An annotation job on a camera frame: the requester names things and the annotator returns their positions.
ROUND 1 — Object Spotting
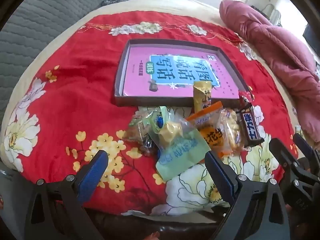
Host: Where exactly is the red floral blanket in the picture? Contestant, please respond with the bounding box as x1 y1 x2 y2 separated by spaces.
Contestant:
0 11 300 217

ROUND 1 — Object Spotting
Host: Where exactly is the dark candy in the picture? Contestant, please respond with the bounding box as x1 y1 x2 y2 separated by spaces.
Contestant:
142 135 159 155

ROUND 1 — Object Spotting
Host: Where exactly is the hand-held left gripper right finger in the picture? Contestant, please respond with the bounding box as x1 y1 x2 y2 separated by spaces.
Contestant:
204 151 290 240

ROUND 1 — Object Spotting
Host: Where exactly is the small green-label pastry packet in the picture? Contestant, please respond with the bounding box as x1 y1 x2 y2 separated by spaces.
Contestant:
122 110 160 153

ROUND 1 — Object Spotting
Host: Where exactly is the orange snack packet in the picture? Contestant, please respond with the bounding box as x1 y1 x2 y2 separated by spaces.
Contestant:
186 101 225 155

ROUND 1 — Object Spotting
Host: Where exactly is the clear puffed snack packet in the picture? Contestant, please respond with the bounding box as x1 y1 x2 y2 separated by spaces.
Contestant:
217 107 247 155

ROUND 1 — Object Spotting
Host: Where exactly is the red snack packet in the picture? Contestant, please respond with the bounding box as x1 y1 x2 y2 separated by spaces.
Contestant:
238 90 254 105

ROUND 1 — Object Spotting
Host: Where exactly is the white metal rack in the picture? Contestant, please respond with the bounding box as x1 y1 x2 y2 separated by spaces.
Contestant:
260 4 284 27

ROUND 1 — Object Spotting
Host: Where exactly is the grey quilted headboard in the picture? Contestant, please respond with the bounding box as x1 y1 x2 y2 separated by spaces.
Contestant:
0 0 118 120

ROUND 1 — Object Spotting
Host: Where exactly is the green pastry packet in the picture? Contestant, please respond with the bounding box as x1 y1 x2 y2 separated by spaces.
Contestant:
147 106 212 182

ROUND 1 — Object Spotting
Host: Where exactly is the pink book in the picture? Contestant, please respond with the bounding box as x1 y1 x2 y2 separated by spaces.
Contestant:
122 45 242 98

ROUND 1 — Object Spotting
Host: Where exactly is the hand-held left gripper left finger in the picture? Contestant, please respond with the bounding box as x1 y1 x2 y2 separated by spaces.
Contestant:
24 150 110 240

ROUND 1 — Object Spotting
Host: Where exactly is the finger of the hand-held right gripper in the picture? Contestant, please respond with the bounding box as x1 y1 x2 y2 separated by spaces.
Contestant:
269 138 310 188
292 133 320 173

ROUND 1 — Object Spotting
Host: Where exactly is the dark chocolate bar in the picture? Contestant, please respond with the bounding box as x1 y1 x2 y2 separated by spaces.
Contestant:
237 105 265 148

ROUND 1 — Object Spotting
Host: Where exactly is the yellow snack packet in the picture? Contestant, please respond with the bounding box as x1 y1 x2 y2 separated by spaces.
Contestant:
193 81 213 113

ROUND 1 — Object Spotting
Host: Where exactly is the shallow cardboard box tray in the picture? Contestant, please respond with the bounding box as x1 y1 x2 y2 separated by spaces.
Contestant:
114 39 252 107

